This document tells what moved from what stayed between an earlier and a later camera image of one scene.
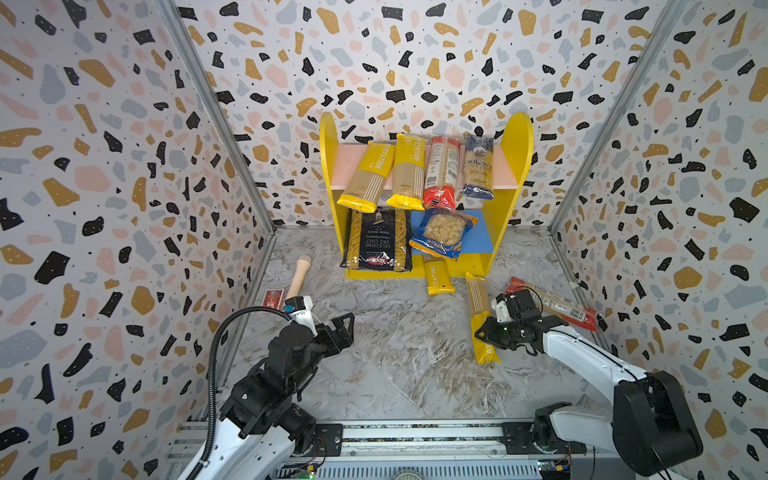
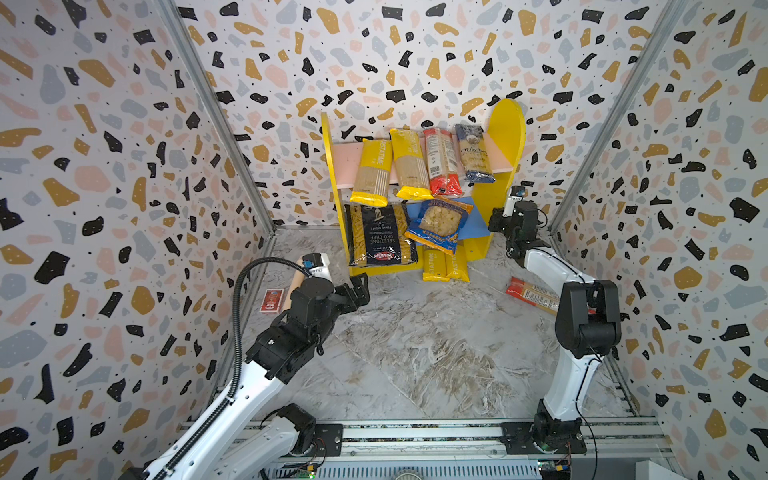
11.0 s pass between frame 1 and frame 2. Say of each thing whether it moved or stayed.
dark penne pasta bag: stayed
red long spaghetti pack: stayed
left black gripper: moved
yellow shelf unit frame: moved
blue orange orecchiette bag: moved
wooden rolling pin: stayed
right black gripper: moved
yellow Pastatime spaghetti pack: moved
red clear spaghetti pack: moved
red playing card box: stayed
